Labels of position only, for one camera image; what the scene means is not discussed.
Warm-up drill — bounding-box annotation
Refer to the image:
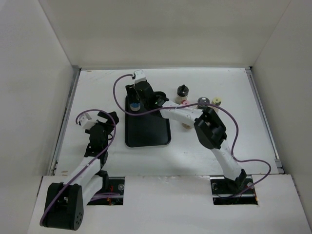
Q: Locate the silver lid blue label jar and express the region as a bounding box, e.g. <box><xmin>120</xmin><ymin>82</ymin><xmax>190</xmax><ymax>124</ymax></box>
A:
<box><xmin>129</xmin><ymin>102</ymin><xmax>141</xmax><ymax>112</ymax></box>

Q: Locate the black round cap spice bottle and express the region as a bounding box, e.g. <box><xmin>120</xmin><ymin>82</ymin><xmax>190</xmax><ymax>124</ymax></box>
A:
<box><xmin>182</xmin><ymin>123</ymin><xmax>193</xmax><ymax>129</ymax></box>

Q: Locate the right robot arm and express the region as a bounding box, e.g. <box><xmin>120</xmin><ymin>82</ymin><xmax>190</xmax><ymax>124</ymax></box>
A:
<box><xmin>125</xmin><ymin>81</ymin><xmax>247</xmax><ymax>193</ymax></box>

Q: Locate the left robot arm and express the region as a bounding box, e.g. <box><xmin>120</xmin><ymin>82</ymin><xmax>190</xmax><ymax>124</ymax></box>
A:
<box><xmin>39</xmin><ymin>110</ymin><xmax>119</xmax><ymax>231</ymax></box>

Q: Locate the black knob cap spice bottle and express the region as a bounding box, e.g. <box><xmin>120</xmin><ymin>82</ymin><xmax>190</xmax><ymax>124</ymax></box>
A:
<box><xmin>175</xmin><ymin>84</ymin><xmax>189</xmax><ymax>104</ymax></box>

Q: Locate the black rectangular plastic tray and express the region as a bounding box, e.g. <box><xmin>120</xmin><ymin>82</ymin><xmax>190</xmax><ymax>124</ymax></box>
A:
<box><xmin>124</xmin><ymin>91</ymin><xmax>171</xmax><ymax>148</ymax></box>

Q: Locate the pink cap spice bottle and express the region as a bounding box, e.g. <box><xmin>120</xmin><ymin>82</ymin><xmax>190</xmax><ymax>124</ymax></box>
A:
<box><xmin>181</xmin><ymin>100</ymin><xmax>190</xmax><ymax>106</ymax></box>

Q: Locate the black flip cap spice bottle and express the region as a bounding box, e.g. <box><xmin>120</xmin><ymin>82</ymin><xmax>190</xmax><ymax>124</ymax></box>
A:
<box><xmin>196</xmin><ymin>97</ymin><xmax>210</xmax><ymax>110</ymax></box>

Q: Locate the yellow cap spice bottle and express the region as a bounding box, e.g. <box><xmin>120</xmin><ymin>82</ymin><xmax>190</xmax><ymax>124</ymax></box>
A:
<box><xmin>211</xmin><ymin>97</ymin><xmax>222</xmax><ymax>113</ymax></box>

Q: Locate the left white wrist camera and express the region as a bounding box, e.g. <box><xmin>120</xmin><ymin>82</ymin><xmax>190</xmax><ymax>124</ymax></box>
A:
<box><xmin>78</xmin><ymin>113</ymin><xmax>97</xmax><ymax>130</ymax></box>

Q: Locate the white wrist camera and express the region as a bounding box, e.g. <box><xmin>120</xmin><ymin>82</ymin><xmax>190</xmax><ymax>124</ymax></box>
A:
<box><xmin>78</xmin><ymin>113</ymin><xmax>97</xmax><ymax>130</ymax></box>
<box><xmin>132</xmin><ymin>70</ymin><xmax>146</xmax><ymax>84</ymax></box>

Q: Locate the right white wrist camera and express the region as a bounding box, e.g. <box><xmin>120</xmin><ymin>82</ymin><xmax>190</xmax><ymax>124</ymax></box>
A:
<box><xmin>132</xmin><ymin>70</ymin><xmax>146</xmax><ymax>84</ymax></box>

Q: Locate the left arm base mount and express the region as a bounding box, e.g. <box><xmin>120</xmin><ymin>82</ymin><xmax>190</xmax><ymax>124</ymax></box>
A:
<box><xmin>87</xmin><ymin>171</ymin><xmax>125</xmax><ymax>206</ymax></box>

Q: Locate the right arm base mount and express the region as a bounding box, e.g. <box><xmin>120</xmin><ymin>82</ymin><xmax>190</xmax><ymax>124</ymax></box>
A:
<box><xmin>211</xmin><ymin>176</ymin><xmax>258</xmax><ymax>205</ymax></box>

